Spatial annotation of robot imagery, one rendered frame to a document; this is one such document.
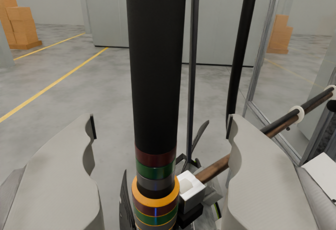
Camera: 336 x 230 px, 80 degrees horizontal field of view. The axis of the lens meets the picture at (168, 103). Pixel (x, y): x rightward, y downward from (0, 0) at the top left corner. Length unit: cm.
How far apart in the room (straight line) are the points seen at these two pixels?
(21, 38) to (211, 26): 605
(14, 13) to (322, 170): 821
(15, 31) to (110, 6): 316
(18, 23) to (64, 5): 595
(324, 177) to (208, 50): 529
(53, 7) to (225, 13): 1075
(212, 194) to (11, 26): 819
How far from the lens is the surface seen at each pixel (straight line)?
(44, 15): 1467
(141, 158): 16
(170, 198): 19
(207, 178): 25
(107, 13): 757
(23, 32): 833
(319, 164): 67
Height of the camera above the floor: 171
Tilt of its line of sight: 28 degrees down
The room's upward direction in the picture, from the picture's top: 2 degrees clockwise
